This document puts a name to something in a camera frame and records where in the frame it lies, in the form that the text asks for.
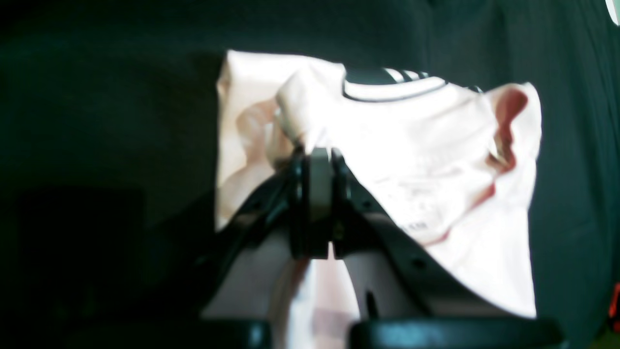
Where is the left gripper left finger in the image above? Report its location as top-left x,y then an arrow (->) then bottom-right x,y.
123,148 -> 332,320

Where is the black table cloth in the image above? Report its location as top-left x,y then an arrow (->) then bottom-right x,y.
1,0 -> 619,349

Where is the red black clamp bottom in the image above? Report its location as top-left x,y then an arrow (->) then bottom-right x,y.
607,282 -> 620,326

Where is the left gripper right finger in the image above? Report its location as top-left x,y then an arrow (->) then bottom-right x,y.
332,149 -> 530,320

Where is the pink T-shirt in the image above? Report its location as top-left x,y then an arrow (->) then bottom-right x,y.
202,51 -> 562,349

